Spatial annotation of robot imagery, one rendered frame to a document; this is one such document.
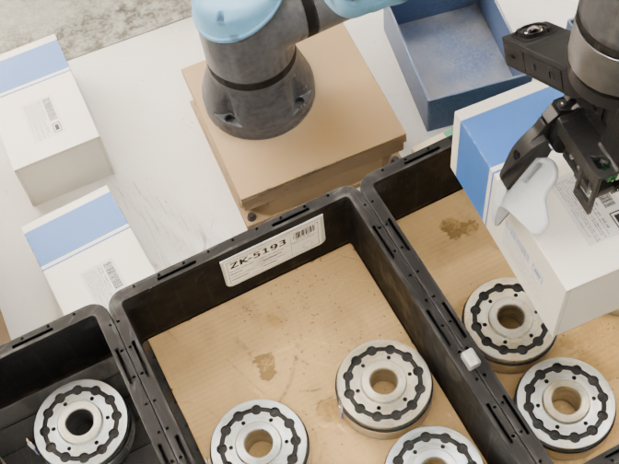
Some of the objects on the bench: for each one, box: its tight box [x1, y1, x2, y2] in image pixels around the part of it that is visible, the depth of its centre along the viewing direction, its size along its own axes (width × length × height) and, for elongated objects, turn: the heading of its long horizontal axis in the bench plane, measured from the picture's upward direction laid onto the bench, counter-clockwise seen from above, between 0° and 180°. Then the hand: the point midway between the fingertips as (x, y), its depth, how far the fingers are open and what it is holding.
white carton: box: [0, 34, 115, 206], centre depth 147 cm, size 20×12×9 cm, turn 27°
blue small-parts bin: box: [383, 0, 532, 132], centre depth 150 cm, size 20×15×7 cm
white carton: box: [21, 185, 156, 318], centre depth 133 cm, size 20×12×9 cm, turn 32°
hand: (565, 187), depth 93 cm, fingers closed on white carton, 13 cm apart
